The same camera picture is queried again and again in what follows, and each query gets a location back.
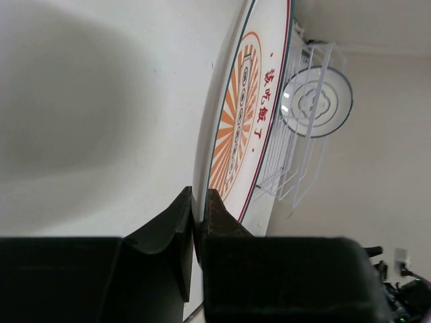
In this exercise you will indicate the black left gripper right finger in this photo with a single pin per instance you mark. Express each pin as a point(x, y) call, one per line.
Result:
point(284, 279)

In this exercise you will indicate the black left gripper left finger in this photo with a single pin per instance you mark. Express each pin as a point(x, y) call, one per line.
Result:
point(143, 277)

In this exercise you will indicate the orange sunburst white plate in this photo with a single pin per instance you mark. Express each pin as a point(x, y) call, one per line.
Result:
point(240, 107)

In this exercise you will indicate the white plate with dark rings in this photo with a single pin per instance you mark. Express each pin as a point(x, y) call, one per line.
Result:
point(314, 106)

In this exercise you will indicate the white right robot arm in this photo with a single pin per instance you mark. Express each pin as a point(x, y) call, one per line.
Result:
point(395, 302)

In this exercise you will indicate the white wire dish rack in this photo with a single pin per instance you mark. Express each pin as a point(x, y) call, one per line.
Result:
point(292, 162)

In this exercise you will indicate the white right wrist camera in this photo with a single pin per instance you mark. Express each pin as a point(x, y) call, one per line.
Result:
point(402, 262)

